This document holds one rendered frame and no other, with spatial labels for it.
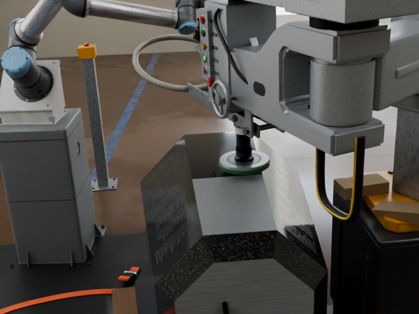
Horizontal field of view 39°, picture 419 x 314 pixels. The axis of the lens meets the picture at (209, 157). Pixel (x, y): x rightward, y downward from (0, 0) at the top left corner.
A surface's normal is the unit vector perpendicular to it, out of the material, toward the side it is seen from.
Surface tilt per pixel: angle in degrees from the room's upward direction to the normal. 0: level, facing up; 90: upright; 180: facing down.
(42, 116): 90
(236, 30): 90
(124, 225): 0
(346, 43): 90
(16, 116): 90
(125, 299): 0
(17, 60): 52
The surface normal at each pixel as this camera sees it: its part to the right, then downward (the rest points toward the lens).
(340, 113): -0.23, 0.37
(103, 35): -0.02, 0.37
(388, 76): 0.71, 0.23
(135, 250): -0.05, -0.93
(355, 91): 0.24, 0.35
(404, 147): -0.82, 0.25
